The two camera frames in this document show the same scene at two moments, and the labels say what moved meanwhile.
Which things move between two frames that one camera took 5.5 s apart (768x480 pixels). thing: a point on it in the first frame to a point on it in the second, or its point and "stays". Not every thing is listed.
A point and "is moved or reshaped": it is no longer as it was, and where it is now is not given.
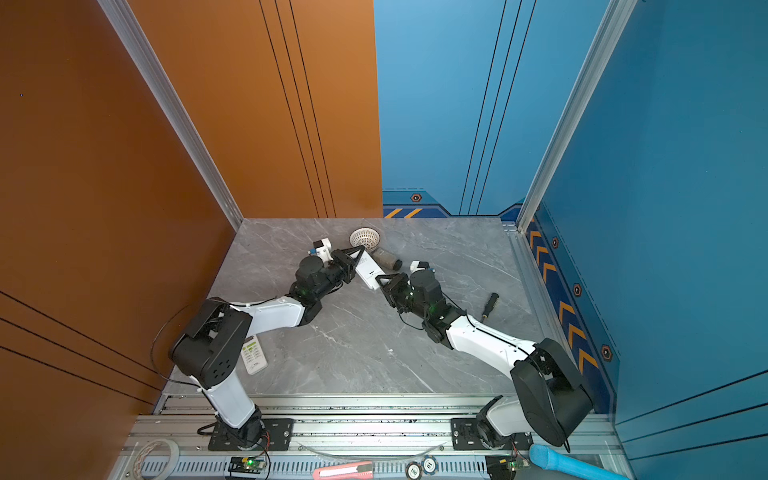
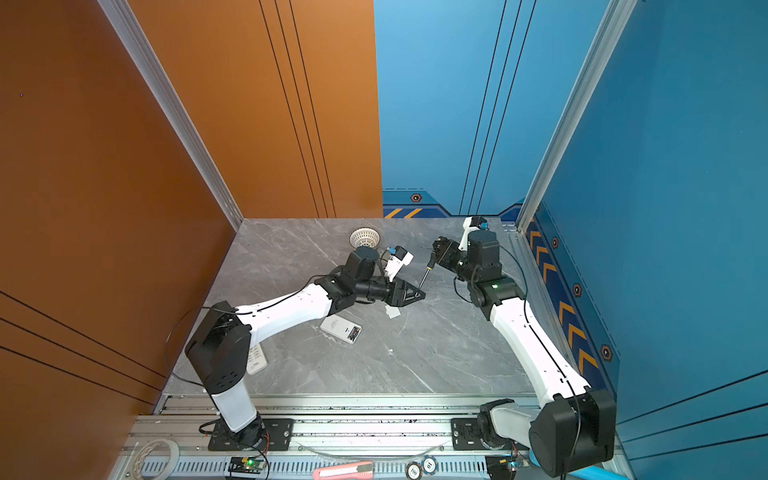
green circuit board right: [501, 467] stays
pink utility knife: [358, 470] stays
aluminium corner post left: [125, 19] stays
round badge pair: [429, 465] stays
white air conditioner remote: [369, 270] is moved or reshaped
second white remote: [253, 355] stays
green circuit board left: [249, 465] stays
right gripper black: [392, 290] to [451, 248]
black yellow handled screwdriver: [489, 305] is moved or reshaped
